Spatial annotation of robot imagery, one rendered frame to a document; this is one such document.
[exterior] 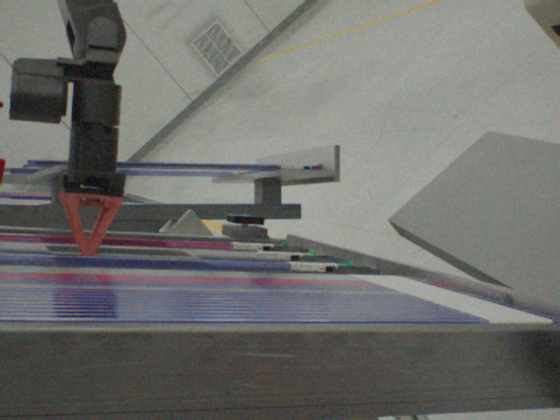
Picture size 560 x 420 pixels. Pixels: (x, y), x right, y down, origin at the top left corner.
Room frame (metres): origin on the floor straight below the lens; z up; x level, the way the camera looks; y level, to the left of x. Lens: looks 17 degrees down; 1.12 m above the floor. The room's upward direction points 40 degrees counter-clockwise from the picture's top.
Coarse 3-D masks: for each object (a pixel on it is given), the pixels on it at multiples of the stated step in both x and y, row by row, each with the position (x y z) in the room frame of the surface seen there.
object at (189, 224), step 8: (184, 216) 1.38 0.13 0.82; (192, 216) 1.39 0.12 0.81; (168, 224) 1.41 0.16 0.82; (176, 224) 1.38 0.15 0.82; (184, 224) 1.38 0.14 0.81; (192, 224) 1.38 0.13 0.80; (200, 224) 1.39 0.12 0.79; (160, 232) 1.42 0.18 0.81; (168, 232) 1.37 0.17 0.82; (176, 232) 1.37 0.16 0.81; (184, 232) 1.38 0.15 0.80; (192, 232) 1.38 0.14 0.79; (200, 232) 1.38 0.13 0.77; (208, 232) 1.39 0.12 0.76
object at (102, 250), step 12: (60, 252) 0.93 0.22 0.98; (72, 252) 0.93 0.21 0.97; (96, 252) 0.94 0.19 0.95; (108, 252) 0.94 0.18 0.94; (120, 252) 0.94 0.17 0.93; (132, 252) 0.94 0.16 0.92; (144, 252) 0.95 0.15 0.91; (156, 252) 0.95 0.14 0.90; (168, 252) 0.95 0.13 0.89; (180, 252) 0.95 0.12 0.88; (192, 252) 0.96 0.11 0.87; (204, 252) 0.96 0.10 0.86; (216, 252) 0.96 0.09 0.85; (228, 252) 0.96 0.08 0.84; (240, 252) 0.97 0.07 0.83; (252, 252) 0.97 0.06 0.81
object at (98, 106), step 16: (64, 80) 0.95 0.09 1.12; (80, 80) 0.95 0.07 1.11; (96, 80) 0.96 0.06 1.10; (112, 80) 0.97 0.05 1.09; (64, 96) 0.95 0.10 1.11; (80, 96) 0.95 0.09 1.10; (96, 96) 0.94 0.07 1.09; (112, 96) 0.95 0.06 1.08; (64, 112) 0.95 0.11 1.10; (80, 112) 0.95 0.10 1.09; (96, 112) 0.94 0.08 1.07; (112, 112) 0.95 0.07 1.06
